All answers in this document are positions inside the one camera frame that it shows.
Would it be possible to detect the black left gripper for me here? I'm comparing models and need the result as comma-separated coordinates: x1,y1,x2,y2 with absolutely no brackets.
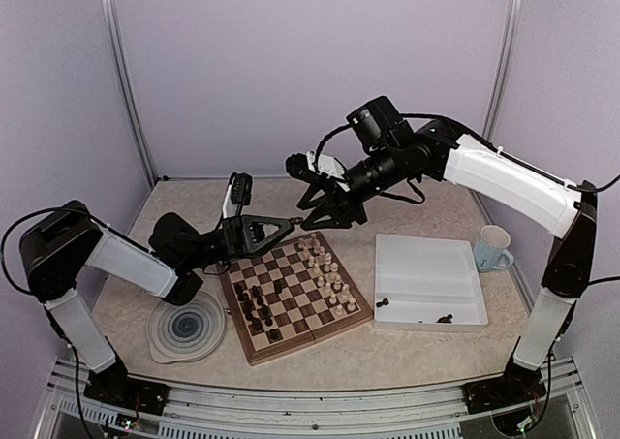
183,214,295,270

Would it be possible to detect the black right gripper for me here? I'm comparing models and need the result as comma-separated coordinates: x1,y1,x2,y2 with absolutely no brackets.
296,141,407,230

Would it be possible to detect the dark chess piece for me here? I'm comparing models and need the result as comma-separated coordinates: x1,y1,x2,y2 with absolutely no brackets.
234,283,246,301

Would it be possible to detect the wooden chess board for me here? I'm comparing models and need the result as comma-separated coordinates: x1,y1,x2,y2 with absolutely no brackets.
219,232,373,366

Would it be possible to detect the white plastic tray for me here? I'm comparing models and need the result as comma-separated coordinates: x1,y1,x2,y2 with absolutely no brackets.
373,234,488,332

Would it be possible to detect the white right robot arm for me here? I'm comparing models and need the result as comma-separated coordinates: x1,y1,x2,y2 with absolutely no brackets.
285,96,599,404

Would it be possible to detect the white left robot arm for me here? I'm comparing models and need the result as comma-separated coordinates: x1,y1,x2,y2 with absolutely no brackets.
18,201,296,405

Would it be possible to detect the white chess pieces row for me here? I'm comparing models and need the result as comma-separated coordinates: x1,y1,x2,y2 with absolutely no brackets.
291,234,361,319

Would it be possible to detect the collapsible silicone bowl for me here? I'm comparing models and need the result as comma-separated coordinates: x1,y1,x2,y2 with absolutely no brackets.
146,292,227,364

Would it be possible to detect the light blue mug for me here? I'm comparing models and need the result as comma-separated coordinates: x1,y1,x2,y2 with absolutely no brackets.
474,225,514,272

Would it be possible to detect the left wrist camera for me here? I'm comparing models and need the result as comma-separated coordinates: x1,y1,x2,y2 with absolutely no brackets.
222,172,253,219

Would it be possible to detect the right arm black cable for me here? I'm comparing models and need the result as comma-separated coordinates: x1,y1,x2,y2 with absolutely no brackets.
314,111,620,285

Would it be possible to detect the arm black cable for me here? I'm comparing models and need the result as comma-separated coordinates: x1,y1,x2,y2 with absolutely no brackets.
0,206,112,298
314,111,620,285

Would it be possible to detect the front aluminium rail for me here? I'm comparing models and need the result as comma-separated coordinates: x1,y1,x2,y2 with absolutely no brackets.
28,359,600,438

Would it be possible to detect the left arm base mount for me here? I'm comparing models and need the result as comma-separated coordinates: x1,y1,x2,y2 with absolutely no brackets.
84,355,170,416

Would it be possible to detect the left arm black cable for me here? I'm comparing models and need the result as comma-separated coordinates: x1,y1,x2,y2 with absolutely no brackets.
0,206,112,298

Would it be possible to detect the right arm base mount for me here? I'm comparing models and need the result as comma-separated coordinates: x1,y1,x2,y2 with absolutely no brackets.
461,354,552,437

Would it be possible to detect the right aluminium frame post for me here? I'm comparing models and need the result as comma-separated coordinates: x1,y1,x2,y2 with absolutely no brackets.
481,0,523,141

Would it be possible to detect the aluminium frame post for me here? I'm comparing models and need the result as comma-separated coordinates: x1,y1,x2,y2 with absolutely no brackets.
100,0,158,189
481,0,523,141

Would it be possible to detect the left aluminium frame post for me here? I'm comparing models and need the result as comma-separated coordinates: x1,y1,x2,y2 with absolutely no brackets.
100,0,158,189

